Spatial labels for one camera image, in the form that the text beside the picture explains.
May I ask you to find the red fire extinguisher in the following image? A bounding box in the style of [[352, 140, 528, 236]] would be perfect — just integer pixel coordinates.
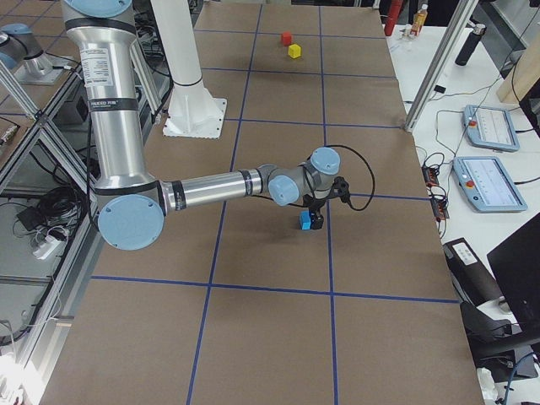
[[384, 0, 402, 36]]

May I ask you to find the red block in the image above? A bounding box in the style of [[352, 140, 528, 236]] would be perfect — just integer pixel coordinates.
[[280, 31, 293, 46]]

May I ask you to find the aluminium frame post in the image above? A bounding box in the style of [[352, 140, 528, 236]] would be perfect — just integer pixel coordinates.
[[403, 0, 478, 132]]

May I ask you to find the far teach pendant tablet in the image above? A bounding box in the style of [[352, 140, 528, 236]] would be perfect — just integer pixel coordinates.
[[463, 105, 520, 152]]

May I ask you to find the black water bottle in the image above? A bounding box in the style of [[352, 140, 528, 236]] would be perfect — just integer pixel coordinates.
[[455, 24, 486, 67]]

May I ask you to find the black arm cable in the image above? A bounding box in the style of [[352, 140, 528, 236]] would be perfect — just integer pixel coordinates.
[[324, 144, 375, 212]]

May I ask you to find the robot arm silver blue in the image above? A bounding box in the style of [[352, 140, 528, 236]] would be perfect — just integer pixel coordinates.
[[1, 23, 43, 69], [62, 1, 343, 251]]

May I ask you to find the yellow block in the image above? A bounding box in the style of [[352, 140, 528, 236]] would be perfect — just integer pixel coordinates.
[[288, 43, 302, 59]]

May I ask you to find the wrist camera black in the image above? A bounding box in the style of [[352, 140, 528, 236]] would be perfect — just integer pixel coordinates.
[[332, 176, 350, 203]]

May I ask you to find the orange drink bottle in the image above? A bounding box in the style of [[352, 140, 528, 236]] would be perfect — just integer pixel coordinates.
[[410, 3, 428, 37]]

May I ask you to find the near teach pendant tablet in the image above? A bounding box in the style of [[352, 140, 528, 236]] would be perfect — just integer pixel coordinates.
[[452, 156, 527, 213]]

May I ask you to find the blue block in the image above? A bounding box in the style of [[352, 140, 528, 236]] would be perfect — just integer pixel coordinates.
[[299, 211, 311, 230]]

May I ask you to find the black computer monitor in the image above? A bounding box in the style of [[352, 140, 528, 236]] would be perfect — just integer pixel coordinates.
[[488, 214, 539, 329]]

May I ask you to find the teach pendant tablet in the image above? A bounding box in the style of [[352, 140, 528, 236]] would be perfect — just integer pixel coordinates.
[[463, 105, 520, 152], [452, 156, 527, 213]]

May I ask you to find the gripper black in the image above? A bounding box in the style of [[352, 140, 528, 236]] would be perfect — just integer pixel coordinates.
[[306, 195, 326, 230]]

